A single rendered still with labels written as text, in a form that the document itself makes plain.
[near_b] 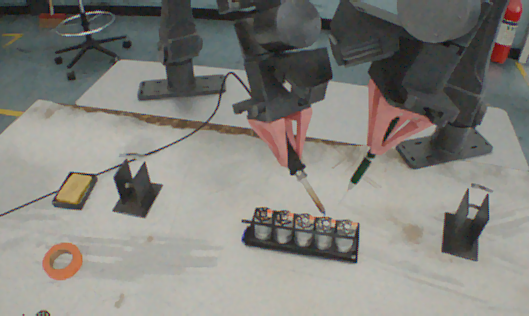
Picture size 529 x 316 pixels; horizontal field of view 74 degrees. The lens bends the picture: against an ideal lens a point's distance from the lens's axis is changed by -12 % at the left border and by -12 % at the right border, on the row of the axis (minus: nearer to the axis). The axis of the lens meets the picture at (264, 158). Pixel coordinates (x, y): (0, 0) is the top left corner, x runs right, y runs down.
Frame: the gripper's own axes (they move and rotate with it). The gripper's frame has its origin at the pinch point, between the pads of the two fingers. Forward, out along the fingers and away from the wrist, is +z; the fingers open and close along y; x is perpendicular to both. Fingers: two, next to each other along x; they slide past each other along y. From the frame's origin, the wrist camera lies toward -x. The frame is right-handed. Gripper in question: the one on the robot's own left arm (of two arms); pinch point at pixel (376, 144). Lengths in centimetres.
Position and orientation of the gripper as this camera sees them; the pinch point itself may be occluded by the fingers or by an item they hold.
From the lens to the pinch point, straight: 46.6
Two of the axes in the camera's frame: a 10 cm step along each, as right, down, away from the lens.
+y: 1.2, 6.5, -7.5
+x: 9.4, 1.7, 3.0
